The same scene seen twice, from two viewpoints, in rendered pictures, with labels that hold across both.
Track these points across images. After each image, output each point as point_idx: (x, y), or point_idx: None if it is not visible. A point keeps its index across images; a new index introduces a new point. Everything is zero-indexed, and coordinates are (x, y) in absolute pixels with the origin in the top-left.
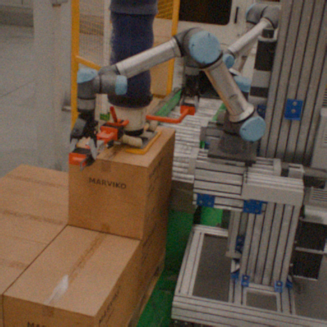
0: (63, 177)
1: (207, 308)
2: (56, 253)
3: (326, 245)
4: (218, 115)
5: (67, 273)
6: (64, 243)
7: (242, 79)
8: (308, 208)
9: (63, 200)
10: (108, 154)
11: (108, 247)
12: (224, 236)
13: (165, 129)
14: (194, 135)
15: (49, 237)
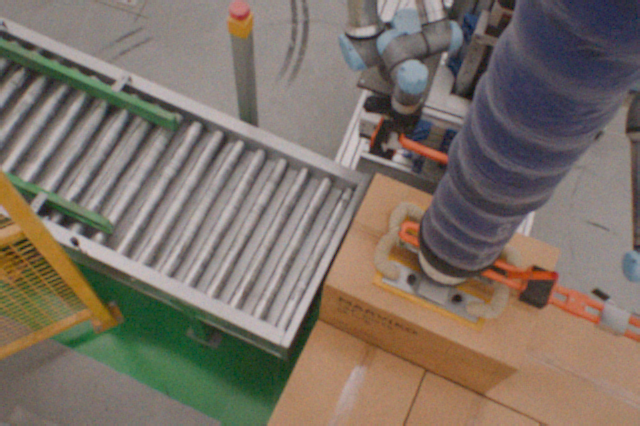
0: (304, 401)
1: (525, 234)
2: (563, 411)
3: (303, 31)
4: (381, 90)
5: (610, 396)
6: (536, 400)
7: (413, 22)
8: (190, 7)
9: (402, 401)
10: (516, 304)
11: (543, 337)
12: (355, 167)
13: (380, 190)
14: (92, 122)
15: (523, 422)
